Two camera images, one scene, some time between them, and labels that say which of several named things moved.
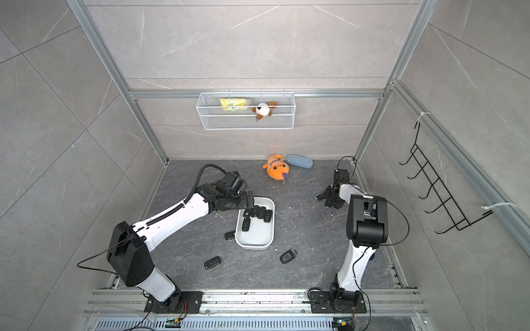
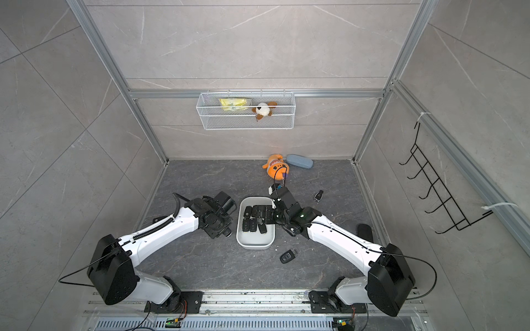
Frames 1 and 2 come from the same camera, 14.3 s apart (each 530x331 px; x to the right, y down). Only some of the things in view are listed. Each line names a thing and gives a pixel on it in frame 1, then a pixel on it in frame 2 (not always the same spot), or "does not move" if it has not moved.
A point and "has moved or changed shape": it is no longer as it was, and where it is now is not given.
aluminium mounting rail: [285, 303] does not move
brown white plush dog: [263, 109] does not move
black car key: [212, 263] to [228, 232]
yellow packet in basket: [235, 102] does not move
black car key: [246, 224] does not move
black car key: [255, 212] does not move
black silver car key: [288, 256] does not move
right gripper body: [328, 194] to [278, 218]
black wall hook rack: [461, 222] does not move
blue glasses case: [299, 161] does not move
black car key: [230, 236] has moved or changed shape
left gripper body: [239, 201] to [223, 223]
